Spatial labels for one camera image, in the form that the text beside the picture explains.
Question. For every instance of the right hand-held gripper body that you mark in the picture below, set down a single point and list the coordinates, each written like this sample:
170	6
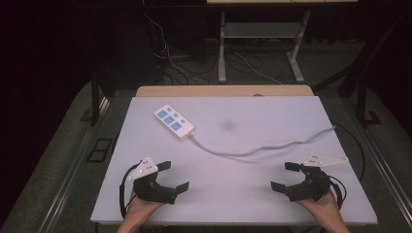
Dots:
312	187

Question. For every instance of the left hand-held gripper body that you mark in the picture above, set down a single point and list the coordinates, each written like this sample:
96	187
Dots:
152	191

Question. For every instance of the person's left hand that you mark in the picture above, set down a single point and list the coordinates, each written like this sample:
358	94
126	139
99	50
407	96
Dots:
139	208

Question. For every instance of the person's right hand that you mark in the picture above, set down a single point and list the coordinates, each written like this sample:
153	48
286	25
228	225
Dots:
324	208

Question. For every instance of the white table board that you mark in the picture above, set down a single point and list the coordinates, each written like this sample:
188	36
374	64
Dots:
246	181

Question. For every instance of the white power strip blue sockets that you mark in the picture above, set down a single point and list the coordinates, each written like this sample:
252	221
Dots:
174	122

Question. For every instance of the black metal stand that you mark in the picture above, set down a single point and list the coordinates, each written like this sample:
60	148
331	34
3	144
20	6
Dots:
362	103

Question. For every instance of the wooden table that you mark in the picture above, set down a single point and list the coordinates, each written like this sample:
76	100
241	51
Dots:
223	91

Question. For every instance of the black floor frame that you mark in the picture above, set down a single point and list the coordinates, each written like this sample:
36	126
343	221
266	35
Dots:
99	149

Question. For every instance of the metal floor rail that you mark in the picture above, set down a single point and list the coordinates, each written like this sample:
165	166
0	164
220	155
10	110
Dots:
74	168
385	171

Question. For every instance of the white metal desk frame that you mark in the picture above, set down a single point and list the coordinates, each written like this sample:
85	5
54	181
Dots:
222	58

